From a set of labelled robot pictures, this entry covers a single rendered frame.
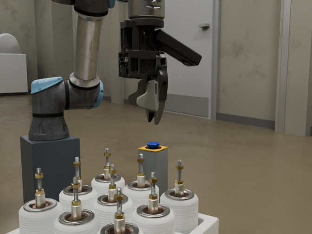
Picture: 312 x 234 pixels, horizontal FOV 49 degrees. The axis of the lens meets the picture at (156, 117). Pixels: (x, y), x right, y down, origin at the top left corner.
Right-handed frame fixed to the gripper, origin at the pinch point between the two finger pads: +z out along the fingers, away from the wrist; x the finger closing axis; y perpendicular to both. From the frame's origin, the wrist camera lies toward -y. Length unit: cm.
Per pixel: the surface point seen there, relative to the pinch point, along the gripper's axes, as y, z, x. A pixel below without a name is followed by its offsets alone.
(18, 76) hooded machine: 10, 7, -705
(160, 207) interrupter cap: -1.5, 21.0, -0.8
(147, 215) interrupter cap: 2.8, 21.0, 2.0
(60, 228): 20.8, 21.7, -0.7
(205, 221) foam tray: -15.5, 28.3, -4.1
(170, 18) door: -162, -72, -333
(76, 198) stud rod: 17.0, 16.8, -2.8
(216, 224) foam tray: -18.5, 29.5, -3.5
